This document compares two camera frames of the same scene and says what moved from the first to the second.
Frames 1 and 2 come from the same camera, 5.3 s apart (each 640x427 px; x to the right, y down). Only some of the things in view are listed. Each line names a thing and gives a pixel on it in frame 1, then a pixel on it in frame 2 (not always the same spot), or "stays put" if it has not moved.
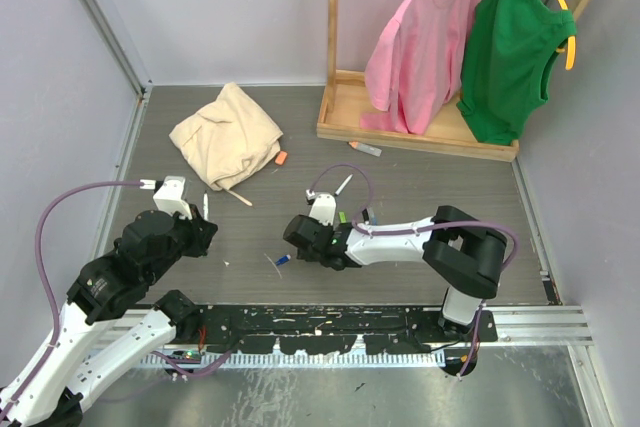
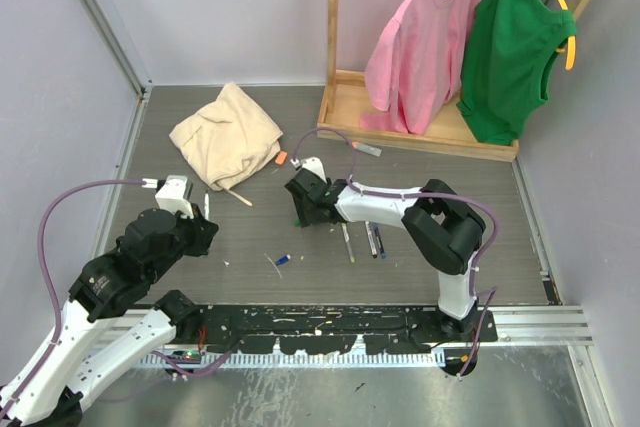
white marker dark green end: x=205 y=206 stays put
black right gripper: x=308 y=255 -> x=305 y=216
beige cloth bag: x=230 y=139 stays put
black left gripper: x=202 y=231 stays put
